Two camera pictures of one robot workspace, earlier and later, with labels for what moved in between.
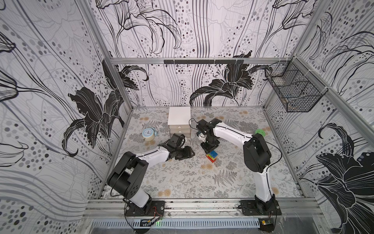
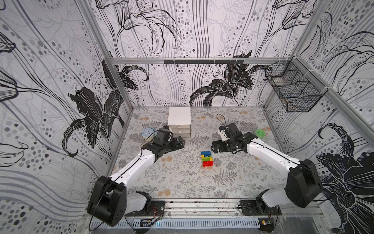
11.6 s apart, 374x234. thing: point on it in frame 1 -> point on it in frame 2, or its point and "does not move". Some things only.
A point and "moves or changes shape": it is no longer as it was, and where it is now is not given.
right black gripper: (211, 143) -> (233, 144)
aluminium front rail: (305, 207) does not move
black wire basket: (299, 90) does not move
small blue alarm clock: (148, 134) does not move
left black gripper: (187, 154) -> (175, 145)
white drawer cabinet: (179, 120) does not move
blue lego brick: (214, 154) moves or changes shape
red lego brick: (210, 159) moves or changes shape
